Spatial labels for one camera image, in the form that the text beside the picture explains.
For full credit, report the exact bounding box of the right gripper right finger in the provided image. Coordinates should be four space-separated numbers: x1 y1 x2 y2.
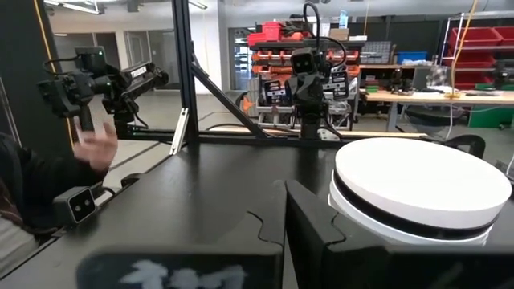
285 179 514 289

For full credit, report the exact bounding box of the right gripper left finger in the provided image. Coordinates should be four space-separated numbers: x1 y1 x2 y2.
75 179 287 289

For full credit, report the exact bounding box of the rack with orange bins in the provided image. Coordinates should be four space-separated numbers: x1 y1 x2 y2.
246 22 363 132

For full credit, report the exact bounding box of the red box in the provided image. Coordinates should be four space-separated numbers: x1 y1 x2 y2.
247 22 284 47

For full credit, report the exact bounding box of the grey drawer cabinet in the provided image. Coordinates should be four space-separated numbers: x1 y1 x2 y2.
359 40 393 66

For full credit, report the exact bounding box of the blue bin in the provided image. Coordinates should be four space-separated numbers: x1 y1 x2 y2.
397 51 429 66

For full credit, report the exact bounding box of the wooden workbench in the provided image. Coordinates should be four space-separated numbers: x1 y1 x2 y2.
360 89 514 133

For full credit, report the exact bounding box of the shelf with red bins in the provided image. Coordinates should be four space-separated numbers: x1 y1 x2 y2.
440 15 514 91

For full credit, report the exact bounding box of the person's hand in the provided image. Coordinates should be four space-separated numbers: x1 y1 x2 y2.
72 120 119 172

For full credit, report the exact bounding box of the green box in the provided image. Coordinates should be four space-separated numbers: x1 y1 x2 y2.
467 104 514 130

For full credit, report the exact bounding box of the person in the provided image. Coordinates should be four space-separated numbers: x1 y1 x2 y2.
0 132 112 242

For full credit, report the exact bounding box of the black upright panel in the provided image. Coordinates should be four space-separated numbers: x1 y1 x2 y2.
0 0 75 162

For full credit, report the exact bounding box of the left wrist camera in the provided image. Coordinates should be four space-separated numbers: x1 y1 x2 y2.
289 47 318 76

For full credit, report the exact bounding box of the silver frame bracket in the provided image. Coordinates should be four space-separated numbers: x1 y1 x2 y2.
169 107 190 156

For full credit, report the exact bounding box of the yellow hanging cable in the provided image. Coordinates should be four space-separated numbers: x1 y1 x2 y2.
33 0 75 150
449 0 480 100

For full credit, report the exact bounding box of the black corner handle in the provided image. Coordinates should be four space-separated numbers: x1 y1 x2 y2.
440 133 487 160

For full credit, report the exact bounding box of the black table-level camera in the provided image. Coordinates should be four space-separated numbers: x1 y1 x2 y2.
52 185 99 227

